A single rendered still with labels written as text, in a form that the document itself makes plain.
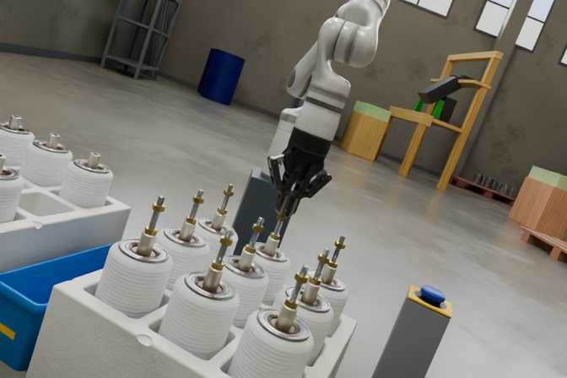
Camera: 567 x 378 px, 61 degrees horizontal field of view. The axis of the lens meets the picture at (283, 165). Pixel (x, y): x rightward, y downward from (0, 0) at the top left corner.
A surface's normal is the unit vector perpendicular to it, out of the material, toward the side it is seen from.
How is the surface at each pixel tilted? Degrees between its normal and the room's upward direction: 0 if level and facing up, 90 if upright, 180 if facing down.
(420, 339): 90
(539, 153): 90
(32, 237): 90
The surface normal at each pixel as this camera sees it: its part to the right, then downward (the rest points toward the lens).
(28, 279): 0.89, 0.33
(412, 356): -0.33, 0.03
